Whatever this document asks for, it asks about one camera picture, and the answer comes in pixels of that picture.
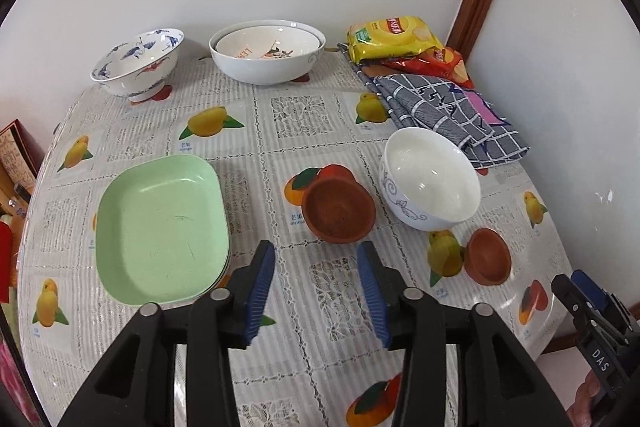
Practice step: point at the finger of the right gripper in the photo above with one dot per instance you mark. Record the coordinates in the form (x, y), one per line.
(608, 305)
(587, 321)

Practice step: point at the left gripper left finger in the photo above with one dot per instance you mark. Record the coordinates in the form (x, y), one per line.
(133, 383)

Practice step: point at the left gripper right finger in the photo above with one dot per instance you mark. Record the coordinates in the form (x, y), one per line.
(499, 384)

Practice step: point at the small brown clay bowl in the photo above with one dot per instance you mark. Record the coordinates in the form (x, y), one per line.
(487, 258)

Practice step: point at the light green square plate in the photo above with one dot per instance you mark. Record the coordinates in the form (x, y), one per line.
(162, 232)

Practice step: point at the teal square plate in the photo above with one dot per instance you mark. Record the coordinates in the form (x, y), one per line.
(222, 276)

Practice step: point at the person's right hand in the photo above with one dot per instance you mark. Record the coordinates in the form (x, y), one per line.
(579, 413)

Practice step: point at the fruit print tablecloth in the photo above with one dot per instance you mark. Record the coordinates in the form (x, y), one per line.
(319, 352)

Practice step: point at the red paper bag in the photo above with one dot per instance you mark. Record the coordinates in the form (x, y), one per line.
(6, 242)

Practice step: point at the plain white bowl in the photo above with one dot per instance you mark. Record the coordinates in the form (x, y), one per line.
(427, 181)

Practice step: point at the patterned red book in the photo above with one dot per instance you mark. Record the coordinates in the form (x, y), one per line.
(21, 156)

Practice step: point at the grey checked cloth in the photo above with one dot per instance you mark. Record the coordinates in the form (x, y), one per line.
(460, 115)

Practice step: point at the red chips bag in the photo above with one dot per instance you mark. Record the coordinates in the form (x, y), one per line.
(445, 63)

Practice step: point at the blue patterned white bowl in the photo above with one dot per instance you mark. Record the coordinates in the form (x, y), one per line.
(138, 69)

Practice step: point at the large white bowl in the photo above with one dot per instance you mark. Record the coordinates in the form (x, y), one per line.
(266, 72)

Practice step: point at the yellow chips bag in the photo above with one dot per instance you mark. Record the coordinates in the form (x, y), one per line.
(389, 38)

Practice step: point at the lemon print inner bowl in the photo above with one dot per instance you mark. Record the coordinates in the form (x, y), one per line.
(267, 43)

